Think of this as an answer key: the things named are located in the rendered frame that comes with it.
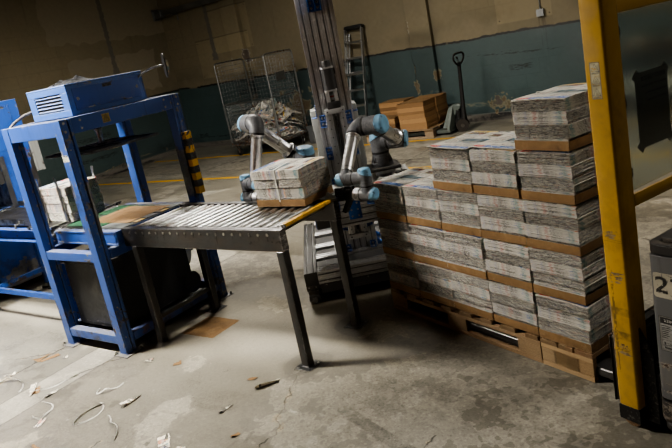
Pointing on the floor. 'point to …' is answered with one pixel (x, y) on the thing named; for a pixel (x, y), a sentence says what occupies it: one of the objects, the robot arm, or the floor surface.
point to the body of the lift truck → (661, 257)
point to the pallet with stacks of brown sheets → (417, 113)
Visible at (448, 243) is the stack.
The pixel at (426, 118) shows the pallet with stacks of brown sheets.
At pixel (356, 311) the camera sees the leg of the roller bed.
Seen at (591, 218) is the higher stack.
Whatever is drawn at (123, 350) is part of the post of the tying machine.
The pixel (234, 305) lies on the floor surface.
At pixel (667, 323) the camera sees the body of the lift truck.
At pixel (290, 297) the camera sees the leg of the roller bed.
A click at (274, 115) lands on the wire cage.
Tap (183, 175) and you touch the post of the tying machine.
